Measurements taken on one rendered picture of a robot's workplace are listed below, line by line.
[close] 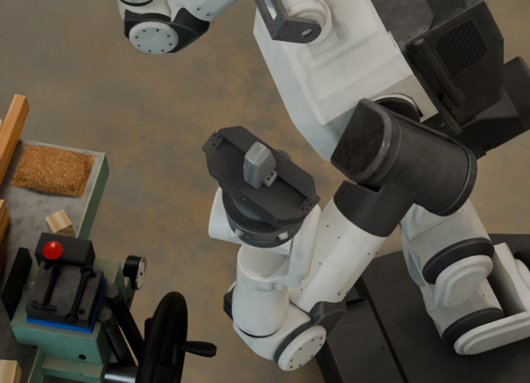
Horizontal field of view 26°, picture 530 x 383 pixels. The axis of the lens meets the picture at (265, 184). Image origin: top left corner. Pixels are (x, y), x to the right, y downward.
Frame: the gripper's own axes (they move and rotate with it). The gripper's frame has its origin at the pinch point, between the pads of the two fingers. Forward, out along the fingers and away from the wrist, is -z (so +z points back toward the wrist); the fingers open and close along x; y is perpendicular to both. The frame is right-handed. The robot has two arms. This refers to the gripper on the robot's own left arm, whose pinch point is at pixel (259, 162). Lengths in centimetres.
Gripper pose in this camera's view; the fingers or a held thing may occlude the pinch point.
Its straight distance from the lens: 110.1
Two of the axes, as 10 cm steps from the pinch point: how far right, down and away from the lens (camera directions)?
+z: 0.4, 2.7, 9.6
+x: -8.0, -5.7, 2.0
